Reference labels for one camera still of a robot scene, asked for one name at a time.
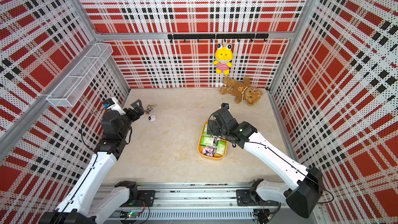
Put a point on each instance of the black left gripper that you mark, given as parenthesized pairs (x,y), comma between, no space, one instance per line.
(139,111)

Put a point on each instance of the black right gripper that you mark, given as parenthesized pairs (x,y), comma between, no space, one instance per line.
(215,129)

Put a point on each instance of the green tissue pack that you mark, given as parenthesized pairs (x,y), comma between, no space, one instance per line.
(205,129)
(221,148)
(207,141)

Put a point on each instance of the pink tissue pack bottom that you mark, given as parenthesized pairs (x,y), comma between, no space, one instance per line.
(208,151)

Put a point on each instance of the yellow storage tray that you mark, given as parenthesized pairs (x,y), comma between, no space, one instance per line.
(216,139)

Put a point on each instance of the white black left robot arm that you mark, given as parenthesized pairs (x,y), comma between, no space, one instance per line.
(77,208)

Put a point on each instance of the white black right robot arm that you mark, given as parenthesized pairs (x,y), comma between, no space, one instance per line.
(302,187)

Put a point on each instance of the brown teddy bear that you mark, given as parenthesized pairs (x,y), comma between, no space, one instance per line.
(241,90)

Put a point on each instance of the yellow frog plush toy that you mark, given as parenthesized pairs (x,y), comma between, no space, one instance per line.
(223,57)

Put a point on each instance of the fox figure keychain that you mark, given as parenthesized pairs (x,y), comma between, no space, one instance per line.
(149,108)

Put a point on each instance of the white plush keychain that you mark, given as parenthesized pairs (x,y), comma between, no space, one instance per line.
(152,118)

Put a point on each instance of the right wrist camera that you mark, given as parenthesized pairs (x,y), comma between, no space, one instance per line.
(223,122)

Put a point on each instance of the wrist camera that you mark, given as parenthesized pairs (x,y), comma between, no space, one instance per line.
(112,104)
(223,122)

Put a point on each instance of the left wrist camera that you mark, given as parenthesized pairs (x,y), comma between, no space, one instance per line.
(112,104)

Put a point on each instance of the white wire mesh basket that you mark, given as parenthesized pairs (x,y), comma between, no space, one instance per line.
(74,84)

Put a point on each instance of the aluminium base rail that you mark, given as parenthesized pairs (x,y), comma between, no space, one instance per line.
(203,203)

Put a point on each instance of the black hook rail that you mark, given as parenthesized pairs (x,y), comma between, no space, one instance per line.
(249,36)

